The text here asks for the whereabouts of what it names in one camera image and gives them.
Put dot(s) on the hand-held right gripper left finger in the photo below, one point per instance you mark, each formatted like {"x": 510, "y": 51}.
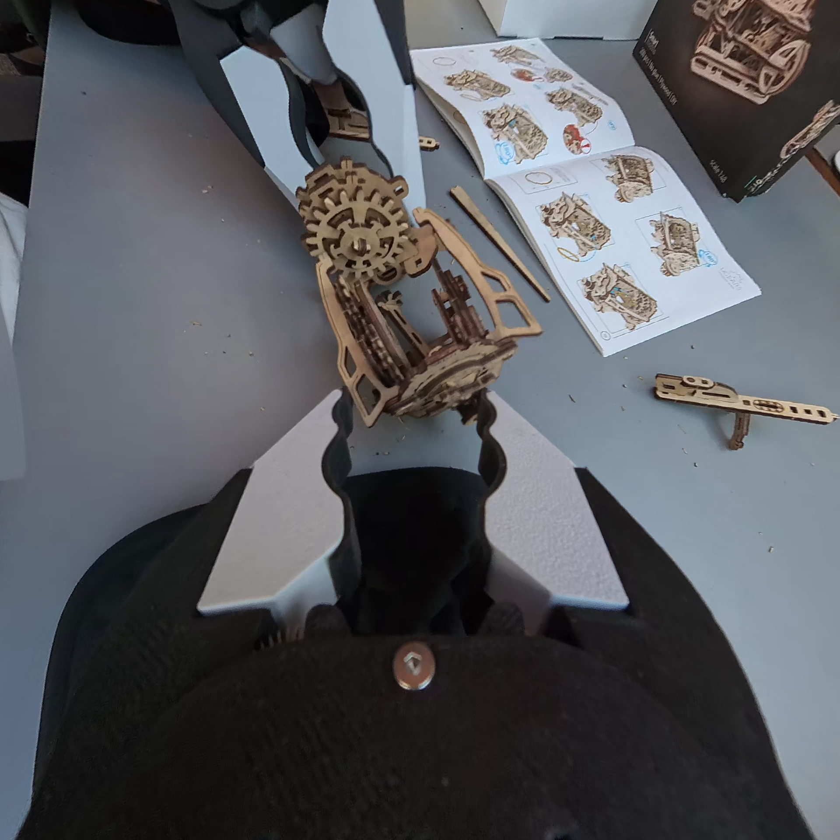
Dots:
{"x": 275, "y": 538}

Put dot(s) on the grey desk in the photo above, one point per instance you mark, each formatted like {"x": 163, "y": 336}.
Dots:
{"x": 164, "y": 295}

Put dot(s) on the white box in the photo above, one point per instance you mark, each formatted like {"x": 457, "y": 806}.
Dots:
{"x": 558, "y": 16}

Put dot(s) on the long perforated wooden strip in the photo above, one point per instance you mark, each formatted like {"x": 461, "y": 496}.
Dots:
{"x": 348, "y": 121}

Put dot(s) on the pointed wooden stick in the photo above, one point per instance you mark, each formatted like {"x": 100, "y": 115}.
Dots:
{"x": 499, "y": 243}

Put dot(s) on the open instruction booklet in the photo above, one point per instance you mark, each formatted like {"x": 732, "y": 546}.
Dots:
{"x": 590, "y": 164}

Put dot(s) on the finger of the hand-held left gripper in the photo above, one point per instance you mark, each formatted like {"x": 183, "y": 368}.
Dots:
{"x": 387, "y": 79}
{"x": 256, "y": 98}

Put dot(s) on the wooden mechanical gear model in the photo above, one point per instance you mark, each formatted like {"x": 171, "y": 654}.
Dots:
{"x": 354, "y": 236}

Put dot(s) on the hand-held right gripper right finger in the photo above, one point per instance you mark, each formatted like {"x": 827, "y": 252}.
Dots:
{"x": 558, "y": 538}

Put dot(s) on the black product box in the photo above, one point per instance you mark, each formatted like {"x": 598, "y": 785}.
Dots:
{"x": 676, "y": 98}

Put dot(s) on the person's white shirt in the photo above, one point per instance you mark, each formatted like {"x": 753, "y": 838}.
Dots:
{"x": 10, "y": 295}

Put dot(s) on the wooden strip with cross peg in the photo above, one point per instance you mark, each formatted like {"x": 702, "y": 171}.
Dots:
{"x": 695, "y": 390}

